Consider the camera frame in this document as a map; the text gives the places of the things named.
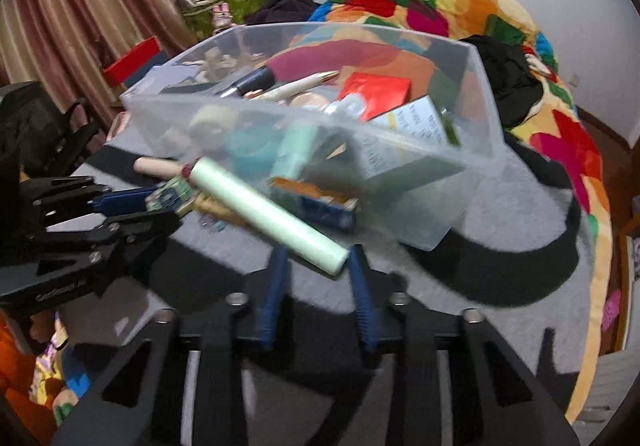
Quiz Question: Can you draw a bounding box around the pink bunny toy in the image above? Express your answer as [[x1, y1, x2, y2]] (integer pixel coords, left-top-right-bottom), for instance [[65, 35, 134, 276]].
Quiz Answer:
[[211, 1, 236, 34]]

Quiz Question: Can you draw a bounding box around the purple cosmetic bottle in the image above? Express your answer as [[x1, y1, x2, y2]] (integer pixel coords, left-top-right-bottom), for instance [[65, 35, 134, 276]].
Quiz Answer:
[[215, 66, 281, 99]]

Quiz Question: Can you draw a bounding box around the white bandage roll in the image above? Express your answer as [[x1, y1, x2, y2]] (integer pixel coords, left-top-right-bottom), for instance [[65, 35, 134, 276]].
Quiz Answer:
[[190, 106, 241, 137]]

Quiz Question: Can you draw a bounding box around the light green stick tube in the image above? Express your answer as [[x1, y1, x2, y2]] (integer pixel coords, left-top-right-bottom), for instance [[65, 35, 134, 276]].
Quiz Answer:
[[192, 157, 350, 275]]

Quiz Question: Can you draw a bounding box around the red box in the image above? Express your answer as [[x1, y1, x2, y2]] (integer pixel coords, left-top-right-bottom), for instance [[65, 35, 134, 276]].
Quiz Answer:
[[102, 37, 163, 87]]

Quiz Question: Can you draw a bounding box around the black chair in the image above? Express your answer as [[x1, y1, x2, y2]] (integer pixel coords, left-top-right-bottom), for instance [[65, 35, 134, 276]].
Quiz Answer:
[[0, 81, 108, 182]]

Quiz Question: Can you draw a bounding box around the dark purple clothing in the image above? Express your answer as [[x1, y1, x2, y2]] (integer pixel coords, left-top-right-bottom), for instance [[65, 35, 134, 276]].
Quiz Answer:
[[247, 0, 321, 25]]

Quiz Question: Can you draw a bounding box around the pink slipper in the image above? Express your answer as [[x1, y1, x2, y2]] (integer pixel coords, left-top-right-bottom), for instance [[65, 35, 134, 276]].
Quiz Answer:
[[602, 288, 622, 332]]

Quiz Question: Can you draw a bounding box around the small green patterned packet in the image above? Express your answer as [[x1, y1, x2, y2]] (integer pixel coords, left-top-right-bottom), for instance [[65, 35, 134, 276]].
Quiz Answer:
[[145, 161, 251, 231]]

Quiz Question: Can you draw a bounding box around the colourful patchwork blanket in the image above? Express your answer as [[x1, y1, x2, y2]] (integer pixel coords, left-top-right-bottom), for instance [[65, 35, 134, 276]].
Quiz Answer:
[[27, 0, 613, 427]]

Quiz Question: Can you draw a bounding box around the black clothing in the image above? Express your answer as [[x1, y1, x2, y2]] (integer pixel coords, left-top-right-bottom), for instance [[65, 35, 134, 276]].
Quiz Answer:
[[465, 35, 545, 129]]

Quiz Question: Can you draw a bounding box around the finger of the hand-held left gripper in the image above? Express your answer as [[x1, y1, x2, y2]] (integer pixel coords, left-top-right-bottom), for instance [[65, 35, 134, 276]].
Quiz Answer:
[[22, 176, 161, 227], [20, 211, 183, 272]]

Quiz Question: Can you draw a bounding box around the beige cosmetic stick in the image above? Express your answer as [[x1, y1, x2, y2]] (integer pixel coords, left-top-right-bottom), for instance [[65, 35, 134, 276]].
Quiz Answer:
[[133, 156, 188, 175]]

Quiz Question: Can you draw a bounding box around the green spray bottle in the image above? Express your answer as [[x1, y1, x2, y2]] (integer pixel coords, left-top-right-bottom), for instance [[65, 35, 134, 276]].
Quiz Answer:
[[357, 95, 463, 182]]

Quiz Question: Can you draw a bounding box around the teal small bottle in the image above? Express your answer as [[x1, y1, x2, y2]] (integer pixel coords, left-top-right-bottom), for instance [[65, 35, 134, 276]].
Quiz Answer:
[[222, 126, 281, 177]]

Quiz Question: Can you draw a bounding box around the orange cloth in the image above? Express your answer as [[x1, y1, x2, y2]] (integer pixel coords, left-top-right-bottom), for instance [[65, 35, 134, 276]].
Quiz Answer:
[[0, 311, 56, 446]]

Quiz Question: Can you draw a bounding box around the striped pink curtain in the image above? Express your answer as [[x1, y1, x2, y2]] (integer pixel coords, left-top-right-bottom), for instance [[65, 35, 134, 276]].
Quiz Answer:
[[0, 0, 201, 127]]

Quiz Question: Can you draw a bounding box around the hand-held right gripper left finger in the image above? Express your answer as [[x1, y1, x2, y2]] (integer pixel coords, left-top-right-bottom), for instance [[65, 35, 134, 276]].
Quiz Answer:
[[50, 245, 293, 446]]

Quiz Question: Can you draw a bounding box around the clear plastic storage bin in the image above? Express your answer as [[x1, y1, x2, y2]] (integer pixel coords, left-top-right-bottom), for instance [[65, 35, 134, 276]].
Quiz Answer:
[[120, 22, 506, 252]]

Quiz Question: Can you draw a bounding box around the grey black patterned blanket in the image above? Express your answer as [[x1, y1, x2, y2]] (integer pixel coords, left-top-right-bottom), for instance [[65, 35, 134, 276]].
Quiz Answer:
[[60, 131, 596, 446]]

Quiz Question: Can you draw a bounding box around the white pen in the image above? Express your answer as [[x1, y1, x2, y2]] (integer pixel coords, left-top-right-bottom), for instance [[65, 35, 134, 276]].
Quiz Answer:
[[260, 70, 341, 102]]

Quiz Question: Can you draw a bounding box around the green basket of clutter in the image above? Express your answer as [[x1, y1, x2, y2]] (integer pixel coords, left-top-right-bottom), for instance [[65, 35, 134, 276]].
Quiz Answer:
[[180, 0, 266, 39]]

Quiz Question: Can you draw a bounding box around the red foil packet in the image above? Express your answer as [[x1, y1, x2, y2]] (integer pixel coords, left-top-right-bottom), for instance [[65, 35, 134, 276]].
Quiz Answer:
[[336, 72, 412, 122]]

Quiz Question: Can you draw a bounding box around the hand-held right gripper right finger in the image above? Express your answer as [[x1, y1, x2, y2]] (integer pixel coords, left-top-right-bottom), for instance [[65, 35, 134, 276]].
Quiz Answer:
[[346, 243, 581, 446]]

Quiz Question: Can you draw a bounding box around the small blue box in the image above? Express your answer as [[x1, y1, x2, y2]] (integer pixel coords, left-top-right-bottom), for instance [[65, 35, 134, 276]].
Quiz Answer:
[[270, 177, 361, 231]]

